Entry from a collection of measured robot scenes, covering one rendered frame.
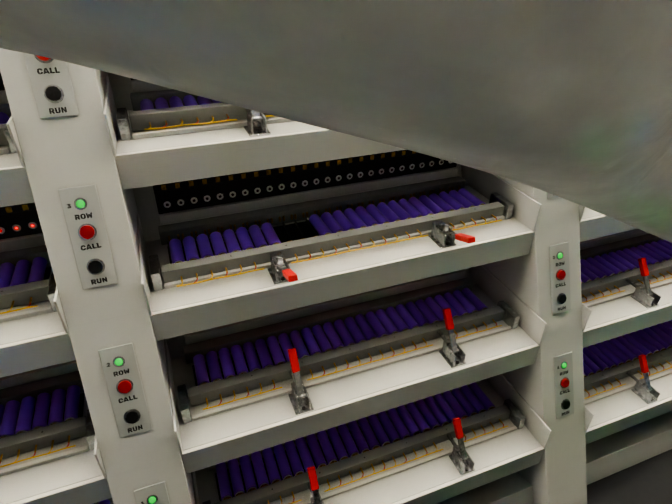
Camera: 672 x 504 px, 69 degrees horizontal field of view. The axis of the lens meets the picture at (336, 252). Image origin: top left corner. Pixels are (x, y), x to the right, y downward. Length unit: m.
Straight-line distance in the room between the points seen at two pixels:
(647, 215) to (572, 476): 0.94
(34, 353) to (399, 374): 0.51
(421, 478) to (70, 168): 0.72
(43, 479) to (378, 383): 0.48
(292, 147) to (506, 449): 0.66
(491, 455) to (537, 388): 0.15
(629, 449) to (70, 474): 1.05
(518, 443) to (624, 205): 0.86
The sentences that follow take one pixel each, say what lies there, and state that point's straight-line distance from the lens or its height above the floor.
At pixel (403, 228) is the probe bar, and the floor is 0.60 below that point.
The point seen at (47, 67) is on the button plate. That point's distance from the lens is 0.66.
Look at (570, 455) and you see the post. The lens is 1.08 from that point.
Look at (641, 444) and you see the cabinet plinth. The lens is 1.28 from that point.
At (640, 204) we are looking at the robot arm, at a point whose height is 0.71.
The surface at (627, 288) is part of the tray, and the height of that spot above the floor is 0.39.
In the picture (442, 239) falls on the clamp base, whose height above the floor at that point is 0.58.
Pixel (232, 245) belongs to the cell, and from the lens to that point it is 0.74.
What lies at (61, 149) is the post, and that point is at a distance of 0.65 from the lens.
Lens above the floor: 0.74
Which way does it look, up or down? 12 degrees down
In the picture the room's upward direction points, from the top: 8 degrees counter-clockwise
